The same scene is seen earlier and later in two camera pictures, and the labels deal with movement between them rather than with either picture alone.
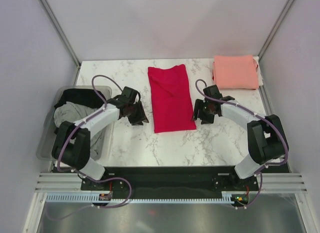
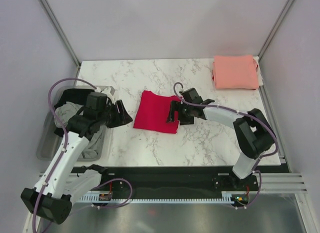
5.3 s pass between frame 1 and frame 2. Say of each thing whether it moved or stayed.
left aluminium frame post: stayed
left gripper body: moved
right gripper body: moved
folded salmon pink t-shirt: stayed
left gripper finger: moved
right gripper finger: moved
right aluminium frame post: stayed
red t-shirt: moved
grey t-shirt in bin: stayed
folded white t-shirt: stayed
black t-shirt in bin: stayed
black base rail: stayed
